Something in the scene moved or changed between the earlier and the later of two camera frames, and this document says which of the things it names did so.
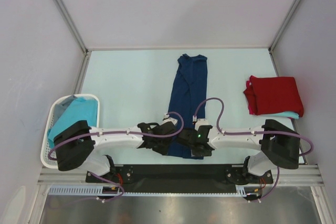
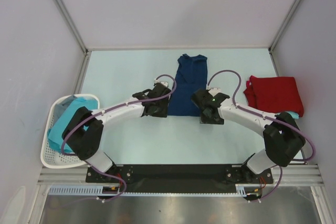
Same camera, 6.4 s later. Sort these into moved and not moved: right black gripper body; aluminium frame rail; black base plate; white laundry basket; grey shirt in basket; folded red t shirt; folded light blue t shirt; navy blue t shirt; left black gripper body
Moved: right black gripper body; navy blue t shirt; left black gripper body
Not moved: aluminium frame rail; white laundry basket; folded light blue t shirt; black base plate; folded red t shirt; grey shirt in basket
